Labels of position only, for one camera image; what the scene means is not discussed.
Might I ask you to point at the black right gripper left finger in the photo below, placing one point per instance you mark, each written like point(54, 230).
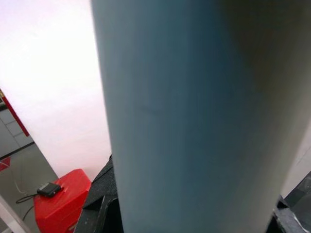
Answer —
point(102, 206)

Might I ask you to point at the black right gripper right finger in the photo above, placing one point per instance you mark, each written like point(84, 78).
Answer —
point(289, 221)

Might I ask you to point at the white plastic table leg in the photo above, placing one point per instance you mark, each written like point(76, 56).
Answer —
point(194, 109)

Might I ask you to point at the red plastic stool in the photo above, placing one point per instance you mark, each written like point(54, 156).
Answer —
point(63, 208)

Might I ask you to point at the small black device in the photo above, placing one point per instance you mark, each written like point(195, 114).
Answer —
point(49, 189)

